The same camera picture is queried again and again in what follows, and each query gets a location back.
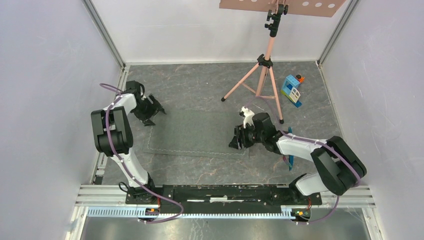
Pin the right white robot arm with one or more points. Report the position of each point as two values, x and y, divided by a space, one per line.
338 168

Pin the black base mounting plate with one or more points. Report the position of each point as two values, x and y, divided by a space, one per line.
222 199

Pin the colourful toy block house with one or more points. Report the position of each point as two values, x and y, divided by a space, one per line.
290 89

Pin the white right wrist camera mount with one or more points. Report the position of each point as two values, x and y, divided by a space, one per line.
247 115

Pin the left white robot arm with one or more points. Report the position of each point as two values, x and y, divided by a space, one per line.
113 137

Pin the pink music stand tripod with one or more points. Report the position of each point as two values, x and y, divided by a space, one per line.
276 9

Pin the purple plastic utensil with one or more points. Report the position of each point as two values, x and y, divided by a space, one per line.
286 161

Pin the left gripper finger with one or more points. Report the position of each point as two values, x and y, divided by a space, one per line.
156 106
148 122

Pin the grey cloth napkin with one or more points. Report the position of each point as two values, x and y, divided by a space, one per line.
194 133

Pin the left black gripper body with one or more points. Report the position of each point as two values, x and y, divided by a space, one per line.
145 111

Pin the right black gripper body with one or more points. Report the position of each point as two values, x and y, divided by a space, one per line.
250 135

